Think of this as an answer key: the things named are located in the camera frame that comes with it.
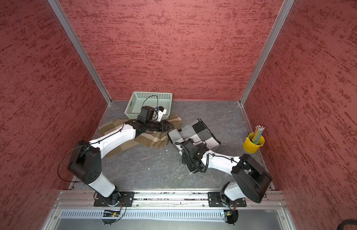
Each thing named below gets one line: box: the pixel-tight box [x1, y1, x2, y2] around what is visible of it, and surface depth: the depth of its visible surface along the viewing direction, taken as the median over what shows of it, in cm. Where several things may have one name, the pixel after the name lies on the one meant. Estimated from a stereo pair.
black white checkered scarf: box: [167, 118, 221, 156], surface depth 102 cm
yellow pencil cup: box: [242, 132, 265, 154], surface depth 89 cm
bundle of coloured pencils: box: [252, 125, 266, 145], surface depth 87 cm
